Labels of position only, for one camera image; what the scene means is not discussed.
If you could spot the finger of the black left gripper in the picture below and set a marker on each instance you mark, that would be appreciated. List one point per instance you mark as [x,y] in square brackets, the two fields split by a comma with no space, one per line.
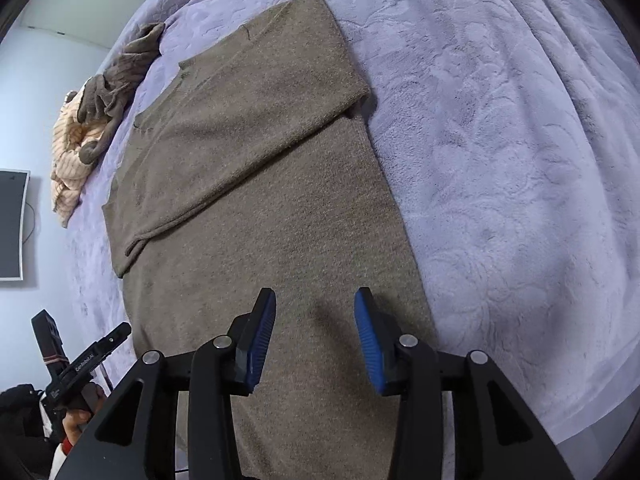
[111,341]

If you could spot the lavender plush bedspread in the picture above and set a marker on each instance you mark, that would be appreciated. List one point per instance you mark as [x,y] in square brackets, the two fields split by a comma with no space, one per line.
[509,130]

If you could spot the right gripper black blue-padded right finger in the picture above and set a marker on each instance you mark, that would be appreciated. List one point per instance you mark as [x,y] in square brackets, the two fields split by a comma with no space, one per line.
[496,434]

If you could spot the taupe knit sweater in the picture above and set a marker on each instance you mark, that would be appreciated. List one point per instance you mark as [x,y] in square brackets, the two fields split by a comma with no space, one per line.
[254,169]

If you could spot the white wardrobe door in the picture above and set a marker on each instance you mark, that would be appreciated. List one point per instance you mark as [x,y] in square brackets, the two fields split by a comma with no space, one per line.
[97,22]

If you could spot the dark brown garment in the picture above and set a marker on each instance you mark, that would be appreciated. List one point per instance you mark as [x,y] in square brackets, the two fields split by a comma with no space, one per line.
[107,95]

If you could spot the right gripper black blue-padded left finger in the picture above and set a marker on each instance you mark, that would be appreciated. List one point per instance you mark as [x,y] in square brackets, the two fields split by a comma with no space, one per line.
[134,434]

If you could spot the peach striped garment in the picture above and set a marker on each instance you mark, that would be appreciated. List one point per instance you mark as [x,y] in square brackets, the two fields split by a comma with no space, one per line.
[68,173]

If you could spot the dark grey storage box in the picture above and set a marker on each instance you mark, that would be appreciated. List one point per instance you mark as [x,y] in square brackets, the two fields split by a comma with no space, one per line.
[13,193]

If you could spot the person's left hand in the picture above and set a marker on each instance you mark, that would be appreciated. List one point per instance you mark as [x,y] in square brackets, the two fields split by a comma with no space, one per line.
[75,419]

